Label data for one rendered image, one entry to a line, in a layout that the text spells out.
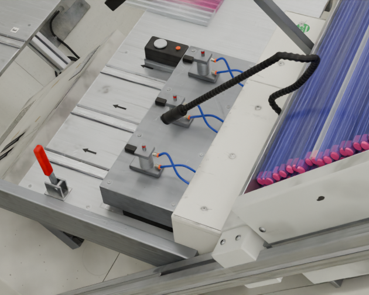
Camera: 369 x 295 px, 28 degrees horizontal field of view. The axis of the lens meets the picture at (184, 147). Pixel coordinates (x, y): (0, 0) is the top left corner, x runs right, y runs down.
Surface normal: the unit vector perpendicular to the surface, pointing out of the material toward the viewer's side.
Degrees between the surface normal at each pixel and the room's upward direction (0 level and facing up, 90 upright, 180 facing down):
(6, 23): 42
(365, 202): 90
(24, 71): 0
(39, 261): 0
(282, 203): 90
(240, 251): 90
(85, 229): 90
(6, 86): 0
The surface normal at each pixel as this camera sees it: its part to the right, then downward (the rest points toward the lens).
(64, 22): 0.57, -0.27
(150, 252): -0.42, 0.72
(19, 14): -0.06, -0.64
